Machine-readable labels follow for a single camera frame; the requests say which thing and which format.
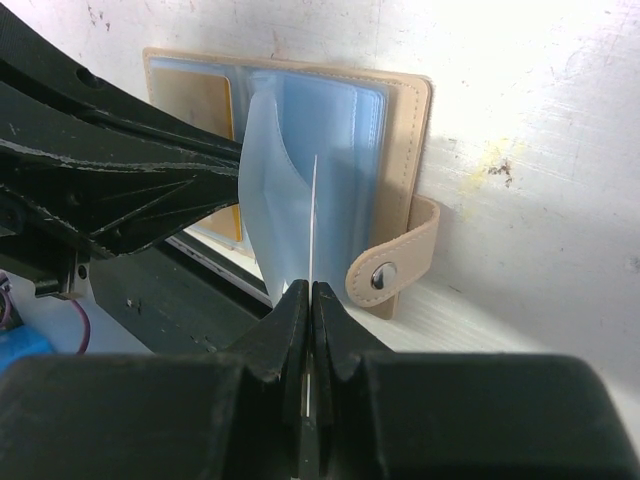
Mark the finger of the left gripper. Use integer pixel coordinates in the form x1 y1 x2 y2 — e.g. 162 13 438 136
1 6 241 160

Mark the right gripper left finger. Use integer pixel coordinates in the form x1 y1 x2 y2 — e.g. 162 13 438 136
1 280 308 479

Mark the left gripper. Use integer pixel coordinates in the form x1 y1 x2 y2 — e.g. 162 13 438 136
1 83 240 299

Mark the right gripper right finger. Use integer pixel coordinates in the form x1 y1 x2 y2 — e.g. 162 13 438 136
311 283 639 479

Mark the gold VIP card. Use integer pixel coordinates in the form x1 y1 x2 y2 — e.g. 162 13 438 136
149 67 243 249

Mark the beige leather card holder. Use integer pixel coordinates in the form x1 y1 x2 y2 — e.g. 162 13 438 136
143 48 440 319

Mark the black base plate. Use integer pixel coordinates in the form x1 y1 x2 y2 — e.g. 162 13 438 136
90 233 272 354

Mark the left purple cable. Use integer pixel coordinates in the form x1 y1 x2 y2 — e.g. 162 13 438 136
67 297 94 356

